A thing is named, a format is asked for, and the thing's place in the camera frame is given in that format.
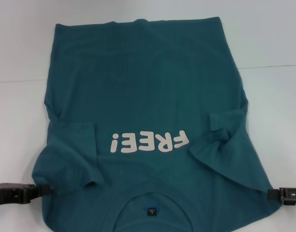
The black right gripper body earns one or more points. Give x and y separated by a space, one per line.
293 194

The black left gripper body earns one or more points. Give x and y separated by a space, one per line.
7 194

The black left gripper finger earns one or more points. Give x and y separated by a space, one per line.
40 190

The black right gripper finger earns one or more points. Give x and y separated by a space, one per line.
273 194

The teal t-shirt with FREE print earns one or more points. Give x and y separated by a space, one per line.
138 84

